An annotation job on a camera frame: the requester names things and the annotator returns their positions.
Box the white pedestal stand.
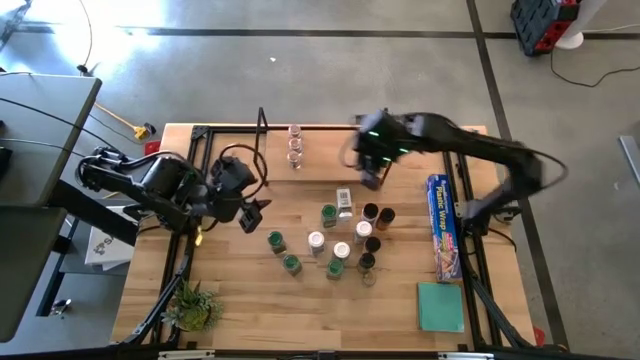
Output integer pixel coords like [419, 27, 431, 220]
[553, 0, 609, 51]

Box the black desk device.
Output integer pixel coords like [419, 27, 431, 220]
[0, 146, 14, 182]

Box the grey desk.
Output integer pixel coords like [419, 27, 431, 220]
[0, 72, 104, 344]

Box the white floor cable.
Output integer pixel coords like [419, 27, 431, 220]
[582, 22, 640, 35]

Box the thin black cable with plug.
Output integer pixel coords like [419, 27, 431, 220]
[74, 0, 96, 77]

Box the wooden shelf with black legs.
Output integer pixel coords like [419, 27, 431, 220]
[247, 106, 396, 190]

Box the blue plastic wrap box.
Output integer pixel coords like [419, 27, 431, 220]
[425, 173, 464, 284]

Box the black and red toolbox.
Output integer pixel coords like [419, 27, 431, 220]
[509, 0, 582, 57]

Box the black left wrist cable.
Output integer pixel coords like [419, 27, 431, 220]
[217, 143, 270, 201]

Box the black floor cable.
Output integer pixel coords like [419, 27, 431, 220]
[549, 48, 640, 89]

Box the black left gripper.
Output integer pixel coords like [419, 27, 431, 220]
[209, 157, 273, 235]

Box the teal square pad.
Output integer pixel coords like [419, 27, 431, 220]
[416, 281, 466, 334]

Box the silver frame bracket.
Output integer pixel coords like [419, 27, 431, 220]
[436, 350, 497, 360]
[157, 348, 217, 360]

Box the small succulent plant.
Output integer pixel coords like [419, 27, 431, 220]
[159, 278, 225, 334]

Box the black metal table frame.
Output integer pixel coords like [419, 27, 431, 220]
[112, 122, 571, 354]

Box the black desk cable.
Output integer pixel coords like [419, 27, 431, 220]
[0, 96, 124, 154]
[0, 137, 81, 159]

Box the white printed box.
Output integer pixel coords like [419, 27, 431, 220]
[83, 204, 137, 274]

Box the yellow plug cable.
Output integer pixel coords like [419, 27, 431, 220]
[93, 101, 157, 142]

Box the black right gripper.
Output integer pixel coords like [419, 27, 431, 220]
[352, 110, 404, 192]

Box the black floor stand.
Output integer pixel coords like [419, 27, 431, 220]
[0, 0, 34, 51]

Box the small metal clip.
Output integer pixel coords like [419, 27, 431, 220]
[48, 297, 73, 318]

